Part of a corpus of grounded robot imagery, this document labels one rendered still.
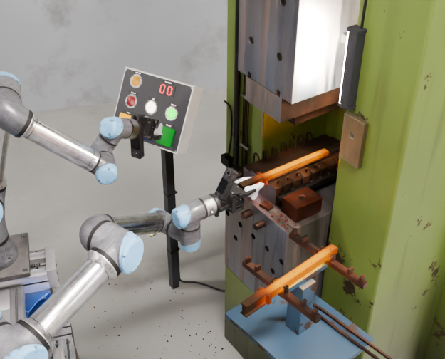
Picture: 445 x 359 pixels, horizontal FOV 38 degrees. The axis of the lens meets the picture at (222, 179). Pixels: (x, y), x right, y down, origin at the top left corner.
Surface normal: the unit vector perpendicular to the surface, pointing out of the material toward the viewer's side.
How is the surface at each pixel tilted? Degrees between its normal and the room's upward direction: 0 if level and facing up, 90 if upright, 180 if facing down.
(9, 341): 12
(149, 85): 60
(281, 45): 90
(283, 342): 0
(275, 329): 0
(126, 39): 90
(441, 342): 90
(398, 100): 90
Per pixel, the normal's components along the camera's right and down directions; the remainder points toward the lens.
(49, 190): 0.00, -0.81
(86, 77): 0.26, 0.57
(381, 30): -0.82, 0.33
